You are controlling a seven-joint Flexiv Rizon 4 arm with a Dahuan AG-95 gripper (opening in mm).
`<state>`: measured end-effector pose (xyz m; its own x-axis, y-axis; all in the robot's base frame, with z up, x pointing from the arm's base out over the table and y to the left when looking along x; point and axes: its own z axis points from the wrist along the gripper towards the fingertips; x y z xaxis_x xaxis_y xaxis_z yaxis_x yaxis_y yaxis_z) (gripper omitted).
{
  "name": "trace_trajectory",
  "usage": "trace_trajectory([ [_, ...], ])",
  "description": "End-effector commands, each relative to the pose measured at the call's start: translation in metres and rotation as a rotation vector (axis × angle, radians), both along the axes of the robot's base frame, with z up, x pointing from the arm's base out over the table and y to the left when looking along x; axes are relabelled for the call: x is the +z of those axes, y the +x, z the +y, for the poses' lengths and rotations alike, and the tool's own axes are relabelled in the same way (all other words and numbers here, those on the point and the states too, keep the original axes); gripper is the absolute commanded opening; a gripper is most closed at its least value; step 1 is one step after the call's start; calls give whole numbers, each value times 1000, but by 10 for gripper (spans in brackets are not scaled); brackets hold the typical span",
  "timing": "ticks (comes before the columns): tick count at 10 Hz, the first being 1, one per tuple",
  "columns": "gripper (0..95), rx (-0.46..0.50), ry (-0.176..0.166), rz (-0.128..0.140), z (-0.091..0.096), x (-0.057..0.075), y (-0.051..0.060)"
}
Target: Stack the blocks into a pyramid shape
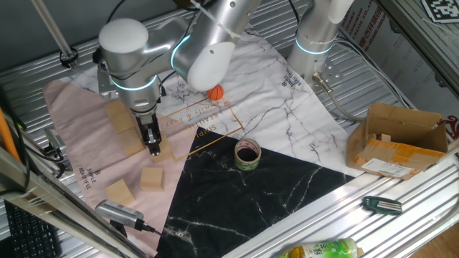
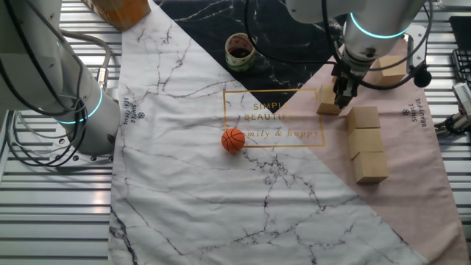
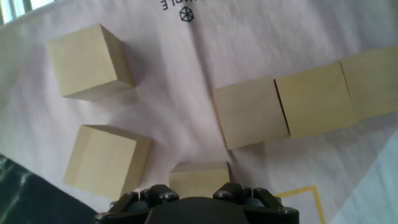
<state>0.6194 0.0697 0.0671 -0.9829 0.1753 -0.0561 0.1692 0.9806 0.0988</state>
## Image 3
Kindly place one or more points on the marble pink black cloth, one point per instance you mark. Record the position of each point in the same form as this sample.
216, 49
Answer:
186, 77

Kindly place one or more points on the wooden cube block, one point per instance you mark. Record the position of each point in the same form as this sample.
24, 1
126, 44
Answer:
315, 99
199, 180
87, 60
373, 82
248, 113
102, 161

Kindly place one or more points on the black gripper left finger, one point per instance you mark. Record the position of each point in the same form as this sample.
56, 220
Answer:
130, 207

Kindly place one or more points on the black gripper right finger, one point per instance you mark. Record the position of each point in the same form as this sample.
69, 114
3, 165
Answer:
264, 205

